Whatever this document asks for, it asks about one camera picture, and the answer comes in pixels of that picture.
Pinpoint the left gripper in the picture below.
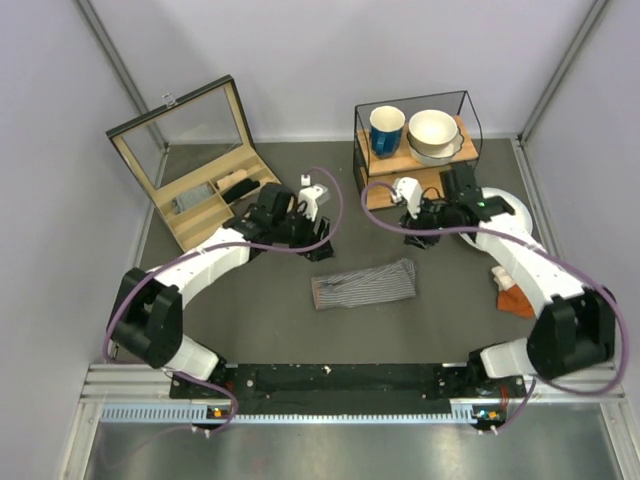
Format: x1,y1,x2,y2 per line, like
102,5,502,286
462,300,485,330
272,203,336,262

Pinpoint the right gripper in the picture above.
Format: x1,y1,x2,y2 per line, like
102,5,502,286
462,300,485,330
400,194,458,250

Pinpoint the grey striped underwear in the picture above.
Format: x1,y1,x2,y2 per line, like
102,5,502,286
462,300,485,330
311,258,417,311

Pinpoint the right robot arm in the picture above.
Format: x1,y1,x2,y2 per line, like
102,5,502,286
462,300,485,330
392,164,616,396

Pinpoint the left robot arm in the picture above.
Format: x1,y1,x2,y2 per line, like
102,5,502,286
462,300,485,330
107,183,333,397

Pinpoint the white scalloped plate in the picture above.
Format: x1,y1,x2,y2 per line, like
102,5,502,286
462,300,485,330
406,133,464,167

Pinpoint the black rolled cloth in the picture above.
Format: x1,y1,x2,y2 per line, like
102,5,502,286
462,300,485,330
222,178,261,204

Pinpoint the cream bowl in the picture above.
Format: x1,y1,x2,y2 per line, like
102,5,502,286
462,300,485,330
408,109,458,153

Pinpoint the white paper plate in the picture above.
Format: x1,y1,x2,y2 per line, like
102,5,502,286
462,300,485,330
460,187,534,252

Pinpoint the beige rolled cloth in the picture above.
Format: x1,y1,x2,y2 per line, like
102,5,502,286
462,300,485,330
216,169,248,192

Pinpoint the white cloth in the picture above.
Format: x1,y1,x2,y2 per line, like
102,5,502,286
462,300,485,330
491,266,516,291

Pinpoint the blue mug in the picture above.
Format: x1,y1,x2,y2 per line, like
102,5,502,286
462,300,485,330
369,105,405,159

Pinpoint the grey rolled cloth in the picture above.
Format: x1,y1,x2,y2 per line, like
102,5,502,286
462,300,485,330
172,183,214,214

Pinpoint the orange cloth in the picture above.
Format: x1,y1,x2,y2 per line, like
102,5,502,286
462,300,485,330
496,285,535,319

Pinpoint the black organizer box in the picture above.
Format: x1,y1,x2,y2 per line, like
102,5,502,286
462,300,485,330
106,75,278,250

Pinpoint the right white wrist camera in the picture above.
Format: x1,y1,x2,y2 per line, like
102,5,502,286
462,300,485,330
391,177,423,219

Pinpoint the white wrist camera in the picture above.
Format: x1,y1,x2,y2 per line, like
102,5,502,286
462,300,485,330
391,177,423,219
297,174,330,221

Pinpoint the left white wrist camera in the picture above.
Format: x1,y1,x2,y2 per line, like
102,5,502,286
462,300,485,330
297,174,330,221

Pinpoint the black wire wooden shelf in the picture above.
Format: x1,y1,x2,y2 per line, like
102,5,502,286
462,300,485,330
352,90,484,191

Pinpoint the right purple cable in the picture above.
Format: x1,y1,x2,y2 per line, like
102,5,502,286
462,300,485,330
360,180,632,436

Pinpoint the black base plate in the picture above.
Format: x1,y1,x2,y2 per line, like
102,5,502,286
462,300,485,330
169,362,526,415

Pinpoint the grey cable duct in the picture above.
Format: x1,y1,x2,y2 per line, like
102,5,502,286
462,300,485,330
99,402,489,426

